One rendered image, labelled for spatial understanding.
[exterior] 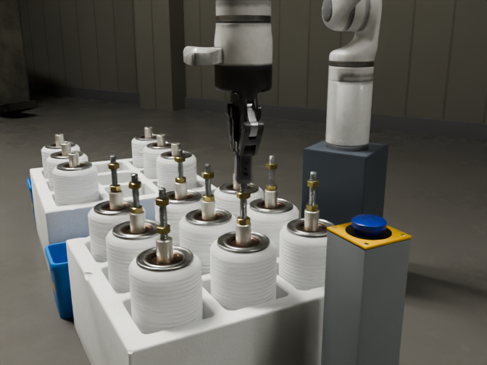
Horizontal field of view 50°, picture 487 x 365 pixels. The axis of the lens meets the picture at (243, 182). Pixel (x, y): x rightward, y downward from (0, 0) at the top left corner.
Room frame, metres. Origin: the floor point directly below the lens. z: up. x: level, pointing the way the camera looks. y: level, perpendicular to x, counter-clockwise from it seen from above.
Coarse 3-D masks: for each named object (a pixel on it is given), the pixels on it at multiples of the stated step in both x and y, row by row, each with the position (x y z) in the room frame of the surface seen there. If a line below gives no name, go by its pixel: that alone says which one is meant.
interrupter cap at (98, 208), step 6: (96, 204) 0.85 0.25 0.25; (102, 204) 0.86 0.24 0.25; (108, 204) 0.86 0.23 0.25; (126, 204) 0.86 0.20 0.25; (132, 204) 0.86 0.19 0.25; (96, 210) 0.82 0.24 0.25; (102, 210) 0.83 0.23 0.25; (108, 210) 0.83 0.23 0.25; (114, 210) 0.84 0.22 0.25; (120, 210) 0.83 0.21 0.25; (126, 210) 0.83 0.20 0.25
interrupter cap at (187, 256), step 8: (152, 248) 0.67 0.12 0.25; (176, 248) 0.67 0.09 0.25; (184, 248) 0.67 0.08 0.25; (144, 256) 0.64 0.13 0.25; (152, 256) 0.65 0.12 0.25; (176, 256) 0.65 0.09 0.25; (184, 256) 0.64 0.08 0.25; (192, 256) 0.64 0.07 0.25; (144, 264) 0.62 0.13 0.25; (152, 264) 0.62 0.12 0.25; (160, 264) 0.62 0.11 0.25; (168, 264) 0.62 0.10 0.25; (176, 264) 0.62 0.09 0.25; (184, 264) 0.62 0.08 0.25
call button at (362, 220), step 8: (360, 216) 0.59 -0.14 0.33; (368, 216) 0.59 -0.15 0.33; (376, 216) 0.59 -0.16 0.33; (352, 224) 0.58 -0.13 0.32; (360, 224) 0.57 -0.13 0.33; (368, 224) 0.56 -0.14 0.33; (376, 224) 0.56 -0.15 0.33; (384, 224) 0.57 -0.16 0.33; (360, 232) 0.57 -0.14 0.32; (368, 232) 0.57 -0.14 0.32; (376, 232) 0.57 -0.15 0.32
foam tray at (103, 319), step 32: (96, 288) 0.69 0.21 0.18; (288, 288) 0.69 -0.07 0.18; (320, 288) 0.69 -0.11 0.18; (96, 320) 0.69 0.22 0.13; (128, 320) 0.61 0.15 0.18; (224, 320) 0.61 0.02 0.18; (256, 320) 0.62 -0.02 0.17; (288, 320) 0.64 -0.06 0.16; (320, 320) 0.67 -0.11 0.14; (96, 352) 0.71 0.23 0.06; (128, 352) 0.54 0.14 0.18; (160, 352) 0.55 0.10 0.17; (192, 352) 0.57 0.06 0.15; (224, 352) 0.60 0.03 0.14; (256, 352) 0.62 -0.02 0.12; (288, 352) 0.64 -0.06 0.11; (320, 352) 0.67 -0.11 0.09
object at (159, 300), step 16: (144, 272) 0.60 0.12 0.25; (160, 272) 0.60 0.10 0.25; (176, 272) 0.60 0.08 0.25; (192, 272) 0.61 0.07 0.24; (144, 288) 0.60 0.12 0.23; (160, 288) 0.59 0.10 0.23; (176, 288) 0.60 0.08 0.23; (192, 288) 0.61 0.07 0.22; (144, 304) 0.60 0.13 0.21; (160, 304) 0.59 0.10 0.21; (176, 304) 0.60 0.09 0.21; (192, 304) 0.61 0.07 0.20; (144, 320) 0.60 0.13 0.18; (160, 320) 0.59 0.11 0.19; (176, 320) 0.60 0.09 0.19; (192, 320) 0.61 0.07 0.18
